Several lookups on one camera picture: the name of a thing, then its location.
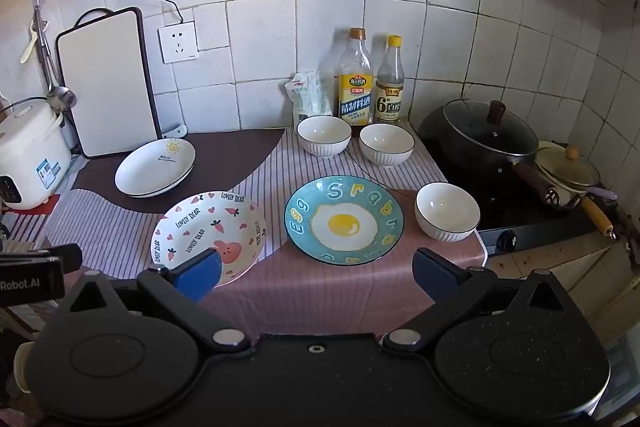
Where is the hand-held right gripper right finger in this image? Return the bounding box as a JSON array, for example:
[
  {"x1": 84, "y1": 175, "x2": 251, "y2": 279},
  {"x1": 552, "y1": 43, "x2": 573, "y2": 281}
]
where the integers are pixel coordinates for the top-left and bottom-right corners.
[{"x1": 382, "y1": 247, "x2": 576, "y2": 355}]

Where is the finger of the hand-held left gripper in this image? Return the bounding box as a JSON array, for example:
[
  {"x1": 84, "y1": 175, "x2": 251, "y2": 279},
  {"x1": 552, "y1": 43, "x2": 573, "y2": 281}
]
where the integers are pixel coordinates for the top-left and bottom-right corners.
[{"x1": 0, "y1": 243, "x2": 83, "y2": 275}]

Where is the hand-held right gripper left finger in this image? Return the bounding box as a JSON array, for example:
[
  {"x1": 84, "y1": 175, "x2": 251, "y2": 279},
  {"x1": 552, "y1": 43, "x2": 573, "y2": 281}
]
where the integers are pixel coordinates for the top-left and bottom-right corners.
[{"x1": 60, "y1": 248, "x2": 251, "y2": 355}]

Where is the white ribbed bowl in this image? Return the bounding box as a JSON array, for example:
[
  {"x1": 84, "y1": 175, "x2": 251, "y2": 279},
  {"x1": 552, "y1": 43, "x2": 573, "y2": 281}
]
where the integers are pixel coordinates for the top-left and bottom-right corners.
[
  {"x1": 414, "y1": 182, "x2": 482, "y2": 243},
  {"x1": 296, "y1": 115, "x2": 353, "y2": 158},
  {"x1": 359, "y1": 124, "x2": 416, "y2": 168}
]

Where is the pink bunny print plate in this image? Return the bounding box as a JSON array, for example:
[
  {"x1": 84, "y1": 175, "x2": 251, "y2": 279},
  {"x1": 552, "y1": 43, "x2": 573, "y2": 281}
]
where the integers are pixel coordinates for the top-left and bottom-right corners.
[{"x1": 151, "y1": 190, "x2": 267, "y2": 288}]

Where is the black gas stove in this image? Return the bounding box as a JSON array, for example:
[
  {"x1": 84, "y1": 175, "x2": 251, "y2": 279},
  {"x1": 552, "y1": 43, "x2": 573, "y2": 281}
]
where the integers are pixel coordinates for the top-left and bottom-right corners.
[{"x1": 417, "y1": 127, "x2": 619, "y2": 258}]

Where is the white dark-rimmed plate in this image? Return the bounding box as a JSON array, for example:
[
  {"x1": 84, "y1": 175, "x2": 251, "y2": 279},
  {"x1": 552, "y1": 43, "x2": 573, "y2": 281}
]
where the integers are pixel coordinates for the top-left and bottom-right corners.
[{"x1": 117, "y1": 164, "x2": 195, "y2": 200}]

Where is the blue fried egg plate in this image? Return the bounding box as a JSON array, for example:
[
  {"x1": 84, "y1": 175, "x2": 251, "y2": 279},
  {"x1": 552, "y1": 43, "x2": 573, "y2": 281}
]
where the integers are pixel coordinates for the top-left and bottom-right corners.
[{"x1": 284, "y1": 175, "x2": 406, "y2": 267}]

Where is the white rice cooker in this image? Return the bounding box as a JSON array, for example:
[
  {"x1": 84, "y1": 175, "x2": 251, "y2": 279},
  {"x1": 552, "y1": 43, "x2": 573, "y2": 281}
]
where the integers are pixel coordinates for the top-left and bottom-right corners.
[{"x1": 0, "y1": 99, "x2": 73, "y2": 210}]

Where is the brown table mat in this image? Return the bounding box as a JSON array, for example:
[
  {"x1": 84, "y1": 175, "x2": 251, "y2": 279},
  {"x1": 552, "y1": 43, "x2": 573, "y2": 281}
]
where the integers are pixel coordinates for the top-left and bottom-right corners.
[{"x1": 70, "y1": 127, "x2": 286, "y2": 215}]

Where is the white sun print plate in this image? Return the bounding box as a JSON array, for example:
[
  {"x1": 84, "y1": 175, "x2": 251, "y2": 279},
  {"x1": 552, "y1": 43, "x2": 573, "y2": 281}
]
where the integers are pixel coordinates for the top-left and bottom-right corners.
[{"x1": 114, "y1": 138, "x2": 197, "y2": 196}]

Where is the black pot with glass lid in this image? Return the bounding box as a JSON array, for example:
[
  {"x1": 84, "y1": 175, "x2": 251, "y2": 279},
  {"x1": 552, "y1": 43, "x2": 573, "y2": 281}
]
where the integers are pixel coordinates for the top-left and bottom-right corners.
[{"x1": 417, "y1": 98, "x2": 559, "y2": 208}]

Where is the metal ladle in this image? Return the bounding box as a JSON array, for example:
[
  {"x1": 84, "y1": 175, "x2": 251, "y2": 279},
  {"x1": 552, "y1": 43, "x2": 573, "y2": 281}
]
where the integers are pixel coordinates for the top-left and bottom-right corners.
[{"x1": 34, "y1": 4, "x2": 77, "y2": 111}]

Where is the cream pot with lid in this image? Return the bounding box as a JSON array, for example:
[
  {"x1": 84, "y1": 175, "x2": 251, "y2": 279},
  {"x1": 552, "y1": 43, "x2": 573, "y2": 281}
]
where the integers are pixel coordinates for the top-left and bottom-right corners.
[{"x1": 534, "y1": 146, "x2": 615, "y2": 238}]

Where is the white cutting board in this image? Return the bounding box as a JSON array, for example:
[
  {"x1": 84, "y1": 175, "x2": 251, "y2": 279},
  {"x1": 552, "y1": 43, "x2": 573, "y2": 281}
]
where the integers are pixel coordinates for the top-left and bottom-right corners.
[{"x1": 55, "y1": 7, "x2": 162, "y2": 158}]

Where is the clear vinegar bottle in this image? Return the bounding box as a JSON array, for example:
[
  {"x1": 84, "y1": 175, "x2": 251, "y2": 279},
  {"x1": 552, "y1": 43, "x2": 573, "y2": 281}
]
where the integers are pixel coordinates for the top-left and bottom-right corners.
[{"x1": 375, "y1": 35, "x2": 407, "y2": 125}]

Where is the cooking wine bottle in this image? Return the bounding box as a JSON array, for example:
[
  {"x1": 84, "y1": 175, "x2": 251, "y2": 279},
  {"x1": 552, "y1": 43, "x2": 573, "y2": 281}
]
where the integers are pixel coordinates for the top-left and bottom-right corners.
[{"x1": 334, "y1": 28, "x2": 375, "y2": 126}]

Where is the white plastic packet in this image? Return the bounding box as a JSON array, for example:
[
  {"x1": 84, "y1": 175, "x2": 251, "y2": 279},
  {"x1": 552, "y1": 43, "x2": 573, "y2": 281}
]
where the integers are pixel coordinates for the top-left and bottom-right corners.
[{"x1": 286, "y1": 71, "x2": 335, "y2": 118}]

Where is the yellow plastic utensil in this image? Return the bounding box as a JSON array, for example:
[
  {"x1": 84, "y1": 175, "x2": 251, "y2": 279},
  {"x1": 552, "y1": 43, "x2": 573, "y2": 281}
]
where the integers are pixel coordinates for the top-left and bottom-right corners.
[{"x1": 20, "y1": 19, "x2": 39, "y2": 66}]

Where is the white wall socket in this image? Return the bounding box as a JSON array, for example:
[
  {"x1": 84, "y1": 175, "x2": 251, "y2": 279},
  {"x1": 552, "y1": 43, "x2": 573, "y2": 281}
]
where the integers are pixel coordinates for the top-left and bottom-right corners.
[{"x1": 158, "y1": 21, "x2": 199, "y2": 64}]

